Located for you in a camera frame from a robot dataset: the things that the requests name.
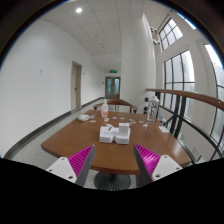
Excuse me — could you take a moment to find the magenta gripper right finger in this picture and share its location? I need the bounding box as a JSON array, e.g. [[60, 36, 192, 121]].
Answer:
[[133, 144, 182, 185]]

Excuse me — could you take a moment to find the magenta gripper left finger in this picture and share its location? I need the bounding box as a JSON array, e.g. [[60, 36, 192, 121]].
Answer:
[[47, 145, 95, 187]]

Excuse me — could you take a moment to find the white charger plug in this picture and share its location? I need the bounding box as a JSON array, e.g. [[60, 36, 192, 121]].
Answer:
[[119, 123, 129, 135]]

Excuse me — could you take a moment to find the black table base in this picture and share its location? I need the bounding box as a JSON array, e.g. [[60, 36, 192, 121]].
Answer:
[[94, 172, 131, 191]]

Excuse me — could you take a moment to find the white card on table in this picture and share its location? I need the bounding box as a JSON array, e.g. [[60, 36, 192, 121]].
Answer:
[[159, 126, 169, 133]]

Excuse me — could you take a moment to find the white power strip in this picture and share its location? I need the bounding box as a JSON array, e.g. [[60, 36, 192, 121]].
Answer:
[[99, 126, 130, 145]]

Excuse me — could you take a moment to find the white computer mouse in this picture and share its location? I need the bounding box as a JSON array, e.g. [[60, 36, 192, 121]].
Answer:
[[78, 114, 90, 122]]

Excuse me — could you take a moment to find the round wooden table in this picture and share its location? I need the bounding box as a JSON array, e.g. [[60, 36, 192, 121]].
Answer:
[[41, 110, 190, 175]]

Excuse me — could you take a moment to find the clear water jug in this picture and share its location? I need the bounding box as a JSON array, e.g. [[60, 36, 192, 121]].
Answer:
[[147, 96, 159, 122]]

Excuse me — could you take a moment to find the wooden handrail with black railing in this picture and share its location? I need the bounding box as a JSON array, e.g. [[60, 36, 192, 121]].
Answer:
[[144, 88, 224, 164]]

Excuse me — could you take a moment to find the hand sanitizer pump bottle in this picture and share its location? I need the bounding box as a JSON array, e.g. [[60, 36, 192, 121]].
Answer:
[[101, 99, 108, 118]]

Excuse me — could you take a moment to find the wooden chair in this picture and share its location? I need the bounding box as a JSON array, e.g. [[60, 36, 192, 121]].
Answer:
[[93, 99, 138, 113]]

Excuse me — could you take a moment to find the double door at corridor end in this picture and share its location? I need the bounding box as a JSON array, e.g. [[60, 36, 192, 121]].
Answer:
[[105, 77, 120, 99]]

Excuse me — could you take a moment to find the side door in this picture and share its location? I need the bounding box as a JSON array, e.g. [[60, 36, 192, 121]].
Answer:
[[70, 62, 82, 111]]

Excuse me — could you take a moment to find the round ceiling light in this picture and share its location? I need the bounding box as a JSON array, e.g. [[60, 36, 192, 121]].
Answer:
[[76, 8, 83, 13]]

